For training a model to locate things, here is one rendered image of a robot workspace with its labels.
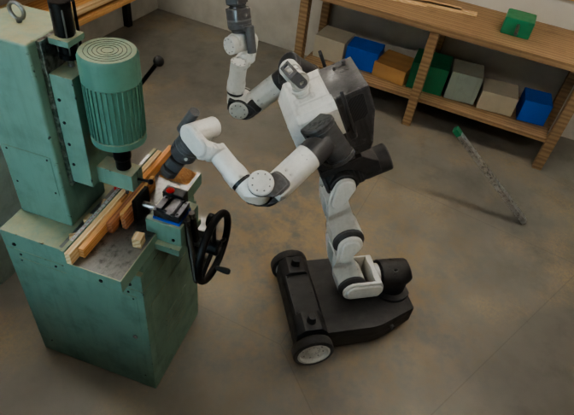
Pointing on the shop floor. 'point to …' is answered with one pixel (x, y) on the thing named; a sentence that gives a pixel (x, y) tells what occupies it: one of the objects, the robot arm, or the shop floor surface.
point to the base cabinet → (111, 315)
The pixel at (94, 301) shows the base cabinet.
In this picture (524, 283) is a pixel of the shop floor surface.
